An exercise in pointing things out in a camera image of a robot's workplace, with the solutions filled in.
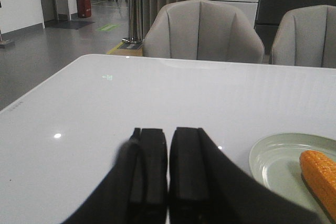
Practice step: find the pale green plate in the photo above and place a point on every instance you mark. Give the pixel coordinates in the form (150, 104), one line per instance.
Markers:
(274, 162)

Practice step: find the grey armchair right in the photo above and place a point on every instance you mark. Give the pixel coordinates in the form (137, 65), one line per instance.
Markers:
(306, 37)

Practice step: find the orange plastic corn cob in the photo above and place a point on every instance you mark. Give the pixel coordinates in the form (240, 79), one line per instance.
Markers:
(318, 171)

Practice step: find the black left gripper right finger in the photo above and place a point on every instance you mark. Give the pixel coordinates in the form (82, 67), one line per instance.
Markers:
(207, 187)

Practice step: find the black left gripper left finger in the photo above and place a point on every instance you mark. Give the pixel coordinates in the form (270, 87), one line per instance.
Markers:
(135, 189)

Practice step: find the chrome barrier post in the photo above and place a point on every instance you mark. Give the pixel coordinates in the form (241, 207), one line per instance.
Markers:
(133, 36)

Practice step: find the grey armchair left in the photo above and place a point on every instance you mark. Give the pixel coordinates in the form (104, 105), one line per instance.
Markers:
(203, 30)

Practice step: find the grey counter with white top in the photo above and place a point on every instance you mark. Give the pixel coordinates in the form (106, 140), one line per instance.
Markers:
(270, 13)

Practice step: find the red trash bin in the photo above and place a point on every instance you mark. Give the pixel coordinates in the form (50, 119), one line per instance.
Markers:
(83, 8)

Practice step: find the grey armchair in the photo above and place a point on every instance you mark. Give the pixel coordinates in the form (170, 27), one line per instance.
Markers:
(203, 30)
(306, 37)

